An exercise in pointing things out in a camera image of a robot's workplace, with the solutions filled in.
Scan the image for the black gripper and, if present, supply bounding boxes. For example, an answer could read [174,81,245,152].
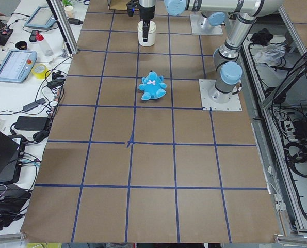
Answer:
[139,5,154,42]

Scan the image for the white small trash can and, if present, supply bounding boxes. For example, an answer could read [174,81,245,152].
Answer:
[137,21,156,47]

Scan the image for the blue plush toy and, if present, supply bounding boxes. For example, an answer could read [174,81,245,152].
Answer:
[138,70,167,101]

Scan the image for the white paper cup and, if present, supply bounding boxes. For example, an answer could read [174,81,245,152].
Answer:
[64,5,75,18]

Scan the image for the clear plastic bottle red cap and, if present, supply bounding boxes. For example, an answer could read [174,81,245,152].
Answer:
[36,31,54,56]

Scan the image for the far blue teach pendant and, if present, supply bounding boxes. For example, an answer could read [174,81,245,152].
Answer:
[24,6,56,30]

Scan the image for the blue teach pendant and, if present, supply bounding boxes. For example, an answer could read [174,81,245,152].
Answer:
[0,49,37,83]
[24,6,56,30]

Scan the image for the yellow tape roll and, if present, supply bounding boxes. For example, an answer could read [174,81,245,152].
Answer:
[31,64,48,79]

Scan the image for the black cloth bundle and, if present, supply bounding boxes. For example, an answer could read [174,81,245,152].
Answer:
[250,28,274,46]

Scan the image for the white crumpled cloth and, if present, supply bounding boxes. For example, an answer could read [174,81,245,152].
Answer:
[253,44,285,66]

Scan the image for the black round dish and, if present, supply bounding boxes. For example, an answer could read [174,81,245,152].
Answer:
[15,41,28,50]

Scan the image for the grey usb hub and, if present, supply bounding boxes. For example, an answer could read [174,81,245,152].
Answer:
[23,98,46,112]

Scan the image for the near blue teach pendant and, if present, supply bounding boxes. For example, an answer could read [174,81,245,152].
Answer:
[0,49,37,83]

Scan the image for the black power adapter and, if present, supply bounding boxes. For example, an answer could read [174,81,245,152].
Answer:
[14,116,49,131]

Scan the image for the black laptop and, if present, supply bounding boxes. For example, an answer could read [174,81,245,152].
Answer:
[0,132,25,185]

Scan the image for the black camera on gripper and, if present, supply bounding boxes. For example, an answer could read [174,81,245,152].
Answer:
[126,0,138,17]

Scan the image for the aluminium frame post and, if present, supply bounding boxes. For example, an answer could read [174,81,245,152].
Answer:
[46,0,78,55]

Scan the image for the black coiled cables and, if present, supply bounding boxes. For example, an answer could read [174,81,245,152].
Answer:
[283,139,307,179]

